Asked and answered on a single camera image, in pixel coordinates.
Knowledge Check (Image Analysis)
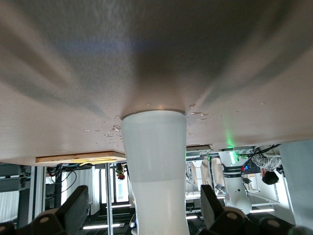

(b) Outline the table cover sheet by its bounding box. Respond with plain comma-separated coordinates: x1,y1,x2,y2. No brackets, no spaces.
0,0,313,167

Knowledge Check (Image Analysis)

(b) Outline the person in patterned sweater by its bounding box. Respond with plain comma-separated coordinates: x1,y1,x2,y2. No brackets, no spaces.
251,146,282,186

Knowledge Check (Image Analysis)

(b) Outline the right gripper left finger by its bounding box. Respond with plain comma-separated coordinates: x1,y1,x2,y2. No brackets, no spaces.
31,185,90,235

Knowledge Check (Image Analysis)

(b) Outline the pale grey column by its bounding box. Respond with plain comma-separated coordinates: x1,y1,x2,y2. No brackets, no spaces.
278,140,313,227

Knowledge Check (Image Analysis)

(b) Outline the sauce bottle with orange cap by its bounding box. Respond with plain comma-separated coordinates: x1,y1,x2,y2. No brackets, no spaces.
121,110,189,235

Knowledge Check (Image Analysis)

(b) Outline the wooden cutting board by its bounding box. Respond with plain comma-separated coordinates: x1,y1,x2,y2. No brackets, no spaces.
35,151,127,164

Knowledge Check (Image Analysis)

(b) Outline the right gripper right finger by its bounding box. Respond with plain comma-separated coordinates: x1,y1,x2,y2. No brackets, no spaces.
200,184,248,235

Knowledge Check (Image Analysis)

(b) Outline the red flower decoration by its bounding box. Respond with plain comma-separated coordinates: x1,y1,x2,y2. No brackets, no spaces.
115,163,127,180

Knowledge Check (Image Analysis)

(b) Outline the black shelf unit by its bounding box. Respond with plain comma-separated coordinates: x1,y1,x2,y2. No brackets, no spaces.
0,163,32,194

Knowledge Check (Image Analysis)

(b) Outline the metal pole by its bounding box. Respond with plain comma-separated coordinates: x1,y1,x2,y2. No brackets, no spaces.
104,163,113,235

